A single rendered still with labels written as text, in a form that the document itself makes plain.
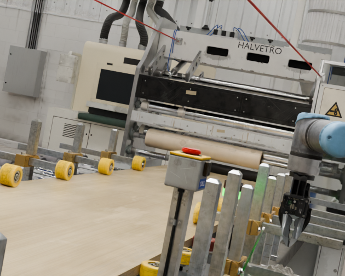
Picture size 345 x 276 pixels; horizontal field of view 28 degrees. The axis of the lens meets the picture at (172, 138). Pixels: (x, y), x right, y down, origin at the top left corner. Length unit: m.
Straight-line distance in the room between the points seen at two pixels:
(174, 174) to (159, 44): 3.63
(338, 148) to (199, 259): 0.46
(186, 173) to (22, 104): 10.97
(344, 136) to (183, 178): 0.57
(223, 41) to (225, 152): 0.82
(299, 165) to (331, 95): 2.50
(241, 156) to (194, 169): 3.13
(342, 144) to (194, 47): 3.18
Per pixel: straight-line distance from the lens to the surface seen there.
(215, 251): 1.92
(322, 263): 4.48
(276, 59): 4.76
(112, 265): 1.70
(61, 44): 12.05
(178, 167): 1.37
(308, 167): 1.91
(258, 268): 2.20
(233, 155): 4.50
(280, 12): 11.07
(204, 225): 1.65
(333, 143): 1.79
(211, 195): 1.64
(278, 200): 2.88
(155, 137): 4.64
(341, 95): 4.39
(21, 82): 12.08
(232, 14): 11.19
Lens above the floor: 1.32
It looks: 3 degrees down
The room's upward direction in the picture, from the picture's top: 11 degrees clockwise
